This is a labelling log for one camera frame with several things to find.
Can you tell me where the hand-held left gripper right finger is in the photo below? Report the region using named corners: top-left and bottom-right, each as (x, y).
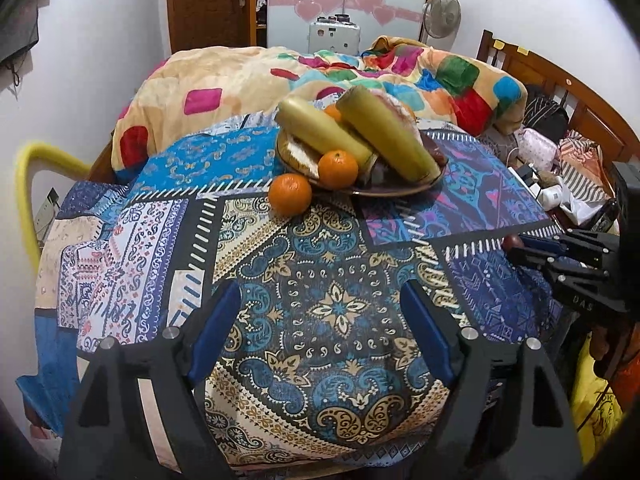
top-left (399, 280), bottom-right (586, 480)

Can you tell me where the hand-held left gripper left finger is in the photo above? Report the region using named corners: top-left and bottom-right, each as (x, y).
top-left (60, 280), bottom-right (243, 480)

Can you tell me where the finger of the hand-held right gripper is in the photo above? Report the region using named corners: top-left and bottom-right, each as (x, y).
top-left (517, 229), bottom-right (608, 262)
top-left (509, 249), bottom-right (608, 288)

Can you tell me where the purple plate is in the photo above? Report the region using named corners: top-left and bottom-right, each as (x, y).
top-left (276, 127), bottom-right (448, 197)

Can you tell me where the small tangerine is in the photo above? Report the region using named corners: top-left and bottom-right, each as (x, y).
top-left (317, 150), bottom-right (360, 191)
top-left (268, 173), bottom-right (313, 218)

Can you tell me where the peeled pomelo segment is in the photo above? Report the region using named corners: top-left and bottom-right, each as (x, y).
top-left (372, 91), bottom-right (421, 136)
top-left (282, 137), bottom-right (326, 178)

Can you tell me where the yellow-green gourd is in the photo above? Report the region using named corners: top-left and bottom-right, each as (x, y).
top-left (275, 97), bottom-right (378, 171)
top-left (336, 85), bottom-right (441, 182)

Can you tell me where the white round device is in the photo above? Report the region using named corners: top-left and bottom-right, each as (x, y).
top-left (537, 185), bottom-right (566, 211)

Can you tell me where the white plastic bag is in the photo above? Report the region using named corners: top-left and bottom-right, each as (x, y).
top-left (560, 192), bottom-right (608, 226)

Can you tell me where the white power strip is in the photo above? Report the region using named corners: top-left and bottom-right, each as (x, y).
top-left (510, 162), bottom-right (543, 196)

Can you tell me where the striped bag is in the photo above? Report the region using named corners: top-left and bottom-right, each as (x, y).
top-left (557, 130), bottom-right (613, 196)

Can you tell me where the pink dotted bag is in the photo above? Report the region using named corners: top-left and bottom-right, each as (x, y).
top-left (517, 127), bottom-right (561, 166)

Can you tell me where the yellow printed cloth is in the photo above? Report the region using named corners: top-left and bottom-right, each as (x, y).
top-left (570, 335), bottom-right (626, 451)

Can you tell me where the blue patterned tablecloth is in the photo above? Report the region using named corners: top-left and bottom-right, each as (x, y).
top-left (15, 120), bottom-right (566, 471)

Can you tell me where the black bag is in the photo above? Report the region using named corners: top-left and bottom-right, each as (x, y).
top-left (522, 85), bottom-right (571, 131)

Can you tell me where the wooden bed headboard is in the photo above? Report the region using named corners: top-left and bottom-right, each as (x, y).
top-left (475, 29), bottom-right (640, 196)

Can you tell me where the colourful patchwork blanket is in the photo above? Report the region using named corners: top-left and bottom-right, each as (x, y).
top-left (111, 35), bottom-right (528, 186)

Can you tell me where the standing fan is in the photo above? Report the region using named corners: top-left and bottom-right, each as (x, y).
top-left (419, 0), bottom-right (462, 46)

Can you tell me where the white appliance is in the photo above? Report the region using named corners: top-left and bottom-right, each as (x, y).
top-left (307, 21), bottom-right (362, 57)

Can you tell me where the brown wooden door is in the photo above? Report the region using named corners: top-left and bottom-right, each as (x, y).
top-left (166, 0), bottom-right (258, 56)

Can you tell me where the dark hanging cloth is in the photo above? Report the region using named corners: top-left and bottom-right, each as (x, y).
top-left (0, 0), bottom-right (63, 68)

